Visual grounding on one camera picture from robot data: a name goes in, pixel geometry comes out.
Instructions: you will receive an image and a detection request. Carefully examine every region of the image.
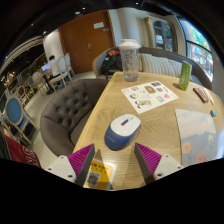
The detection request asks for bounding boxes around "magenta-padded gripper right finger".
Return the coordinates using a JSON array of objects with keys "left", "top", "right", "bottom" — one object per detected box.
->
[{"left": 133, "top": 142, "right": 185, "bottom": 185}]

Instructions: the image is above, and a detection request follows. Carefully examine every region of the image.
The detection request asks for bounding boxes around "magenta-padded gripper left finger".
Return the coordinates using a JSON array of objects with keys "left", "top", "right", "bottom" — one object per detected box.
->
[{"left": 44, "top": 143, "right": 97, "bottom": 188}]

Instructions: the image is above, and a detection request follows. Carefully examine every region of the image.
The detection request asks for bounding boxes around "white and blue computer mouse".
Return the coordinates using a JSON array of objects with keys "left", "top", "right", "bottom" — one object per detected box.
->
[{"left": 103, "top": 113, "right": 142, "bottom": 151}]

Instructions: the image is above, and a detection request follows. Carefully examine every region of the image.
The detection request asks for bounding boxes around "painted sky print mouse pad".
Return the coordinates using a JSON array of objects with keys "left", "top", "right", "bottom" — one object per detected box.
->
[{"left": 174, "top": 108, "right": 224, "bottom": 168}]

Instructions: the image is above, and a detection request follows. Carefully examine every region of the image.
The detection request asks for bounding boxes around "yellow code card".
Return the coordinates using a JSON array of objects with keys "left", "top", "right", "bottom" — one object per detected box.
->
[{"left": 83, "top": 158, "right": 118, "bottom": 192}]

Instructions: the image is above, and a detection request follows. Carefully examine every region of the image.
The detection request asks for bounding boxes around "red cloth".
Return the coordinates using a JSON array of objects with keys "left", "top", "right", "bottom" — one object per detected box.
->
[{"left": 4, "top": 134, "right": 43, "bottom": 169}]

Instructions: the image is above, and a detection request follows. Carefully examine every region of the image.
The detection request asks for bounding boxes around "grey tufted armchair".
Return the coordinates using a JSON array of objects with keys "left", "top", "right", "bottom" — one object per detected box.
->
[{"left": 39, "top": 78, "right": 109, "bottom": 158}]

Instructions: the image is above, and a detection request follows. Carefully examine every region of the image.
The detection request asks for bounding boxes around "white sticker sheet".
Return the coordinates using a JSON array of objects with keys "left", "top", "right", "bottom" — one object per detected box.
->
[{"left": 120, "top": 80, "right": 180, "bottom": 115}]

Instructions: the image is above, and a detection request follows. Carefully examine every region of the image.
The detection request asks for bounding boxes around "blue padded chair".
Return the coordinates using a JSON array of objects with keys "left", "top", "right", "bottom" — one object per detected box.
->
[{"left": 3, "top": 94, "right": 34, "bottom": 146}]

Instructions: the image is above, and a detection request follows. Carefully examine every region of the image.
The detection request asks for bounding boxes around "black and red flat box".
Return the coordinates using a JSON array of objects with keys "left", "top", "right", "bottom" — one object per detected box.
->
[{"left": 192, "top": 87, "right": 210, "bottom": 104}]

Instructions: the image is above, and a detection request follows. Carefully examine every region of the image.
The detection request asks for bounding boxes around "green drink can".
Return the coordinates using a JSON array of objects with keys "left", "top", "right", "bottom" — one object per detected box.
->
[{"left": 178, "top": 60, "right": 193, "bottom": 92}]

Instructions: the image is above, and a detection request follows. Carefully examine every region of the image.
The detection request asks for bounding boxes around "striped cushion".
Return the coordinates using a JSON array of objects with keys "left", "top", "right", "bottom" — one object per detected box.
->
[
  {"left": 167, "top": 59, "right": 183, "bottom": 78},
  {"left": 139, "top": 53, "right": 174, "bottom": 76}
]

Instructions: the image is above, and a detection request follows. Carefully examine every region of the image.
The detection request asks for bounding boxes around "group of white chairs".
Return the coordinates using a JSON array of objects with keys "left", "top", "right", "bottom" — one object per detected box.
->
[{"left": 49, "top": 52, "right": 75, "bottom": 89}]

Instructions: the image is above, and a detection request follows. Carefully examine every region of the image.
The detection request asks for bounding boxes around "curved brown sofa bench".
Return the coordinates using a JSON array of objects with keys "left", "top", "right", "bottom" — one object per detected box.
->
[{"left": 91, "top": 46, "right": 213, "bottom": 91}]

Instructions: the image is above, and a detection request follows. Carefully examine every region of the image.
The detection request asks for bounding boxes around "person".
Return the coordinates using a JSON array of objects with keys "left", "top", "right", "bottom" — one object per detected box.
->
[{"left": 41, "top": 54, "right": 61, "bottom": 79}]

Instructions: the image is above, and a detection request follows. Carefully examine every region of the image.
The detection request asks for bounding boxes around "clear plastic shaker bottle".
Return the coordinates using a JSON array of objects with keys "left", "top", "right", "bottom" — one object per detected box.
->
[{"left": 118, "top": 38, "right": 142, "bottom": 83}]

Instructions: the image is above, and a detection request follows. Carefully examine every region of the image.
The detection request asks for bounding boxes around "black backpack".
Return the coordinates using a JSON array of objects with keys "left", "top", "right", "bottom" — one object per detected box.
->
[{"left": 99, "top": 48, "right": 124, "bottom": 76}]

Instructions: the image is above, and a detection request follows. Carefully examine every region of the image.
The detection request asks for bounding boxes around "large window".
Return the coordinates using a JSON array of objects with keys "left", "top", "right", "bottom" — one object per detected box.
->
[{"left": 178, "top": 18, "right": 214, "bottom": 83}]

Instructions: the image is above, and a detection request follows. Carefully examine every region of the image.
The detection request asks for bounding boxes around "brown wooden door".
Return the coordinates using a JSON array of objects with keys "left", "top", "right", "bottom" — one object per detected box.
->
[{"left": 58, "top": 9, "right": 116, "bottom": 75}]

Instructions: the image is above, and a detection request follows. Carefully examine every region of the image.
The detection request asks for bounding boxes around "arched glass cabinet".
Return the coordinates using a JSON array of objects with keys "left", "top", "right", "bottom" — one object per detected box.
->
[{"left": 143, "top": 15, "right": 178, "bottom": 53}]

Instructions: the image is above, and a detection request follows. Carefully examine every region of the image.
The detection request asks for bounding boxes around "white door sign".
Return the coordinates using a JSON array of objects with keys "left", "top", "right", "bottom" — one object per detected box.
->
[{"left": 93, "top": 21, "right": 105, "bottom": 30}]

